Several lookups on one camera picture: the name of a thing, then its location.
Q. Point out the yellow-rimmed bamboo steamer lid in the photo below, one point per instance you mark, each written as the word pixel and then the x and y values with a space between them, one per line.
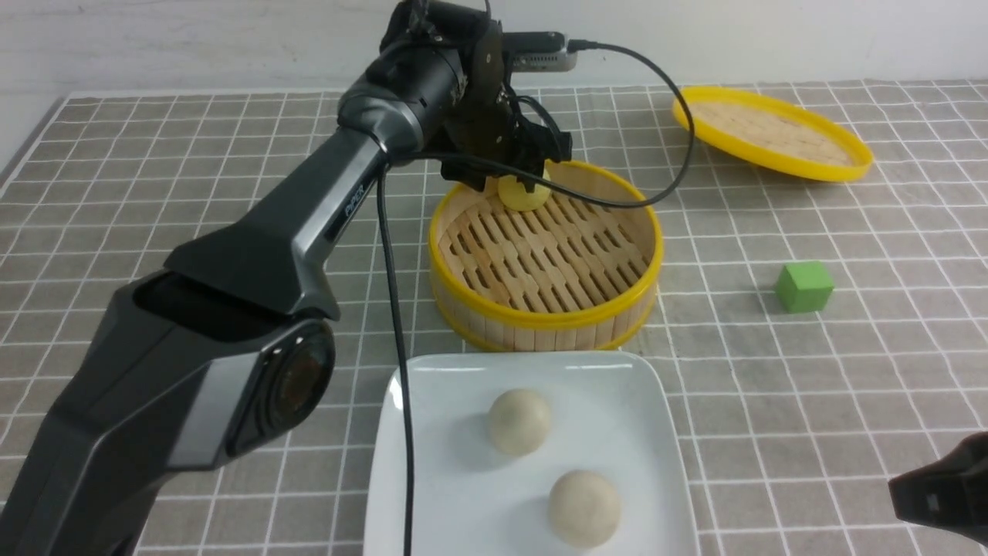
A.
pixel 773 134

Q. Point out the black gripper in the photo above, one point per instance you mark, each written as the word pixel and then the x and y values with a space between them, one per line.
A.
pixel 488 123

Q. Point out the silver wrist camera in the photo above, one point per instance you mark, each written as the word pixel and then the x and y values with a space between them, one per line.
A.
pixel 538 52

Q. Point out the white square plate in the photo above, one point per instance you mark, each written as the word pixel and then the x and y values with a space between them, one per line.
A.
pixel 610 415

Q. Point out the green cube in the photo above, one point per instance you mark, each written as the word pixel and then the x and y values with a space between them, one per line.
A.
pixel 804 286

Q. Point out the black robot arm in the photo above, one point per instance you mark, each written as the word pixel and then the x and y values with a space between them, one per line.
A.
pixel 229 346

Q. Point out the yellow-rimmed bamboo steamer basket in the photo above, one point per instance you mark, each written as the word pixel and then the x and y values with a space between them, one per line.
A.
pixel 568 276

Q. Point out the white steamed bun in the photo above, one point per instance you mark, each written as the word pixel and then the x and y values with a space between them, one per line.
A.
pixel 519 421
pixel 584 509

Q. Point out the grey checked tablecloth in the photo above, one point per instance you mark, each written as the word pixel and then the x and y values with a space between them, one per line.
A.
pixel 789 424

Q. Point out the yellow steamed bun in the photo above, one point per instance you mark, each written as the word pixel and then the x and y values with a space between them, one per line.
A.
pixel 514 195

